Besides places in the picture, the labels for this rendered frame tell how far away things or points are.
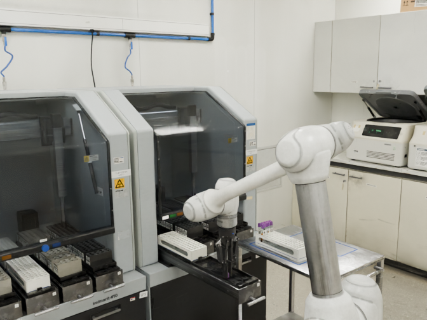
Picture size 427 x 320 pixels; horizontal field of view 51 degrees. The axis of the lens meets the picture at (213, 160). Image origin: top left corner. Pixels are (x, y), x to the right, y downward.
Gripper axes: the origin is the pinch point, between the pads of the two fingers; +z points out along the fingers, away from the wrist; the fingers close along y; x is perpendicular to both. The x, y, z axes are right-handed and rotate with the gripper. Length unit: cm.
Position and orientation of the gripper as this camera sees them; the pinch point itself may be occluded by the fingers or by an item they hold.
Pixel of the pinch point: (227, 268)
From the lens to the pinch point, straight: 207.6
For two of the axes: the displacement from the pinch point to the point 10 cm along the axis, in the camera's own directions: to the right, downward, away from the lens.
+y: -7.7, 1.3, -6.3
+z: 0.1, 9.8, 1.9
